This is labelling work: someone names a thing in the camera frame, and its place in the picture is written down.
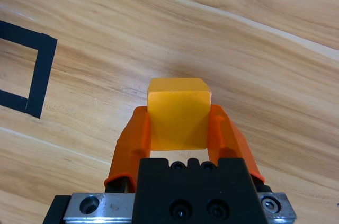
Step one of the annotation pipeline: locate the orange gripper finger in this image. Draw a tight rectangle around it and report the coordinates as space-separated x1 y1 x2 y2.
104 106 152 194
207 104 273 194

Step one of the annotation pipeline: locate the yellow cube block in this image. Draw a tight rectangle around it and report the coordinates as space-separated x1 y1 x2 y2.
146 77 212 152

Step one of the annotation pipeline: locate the black tape square outline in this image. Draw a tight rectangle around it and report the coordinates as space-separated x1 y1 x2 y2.
0 20 58 120

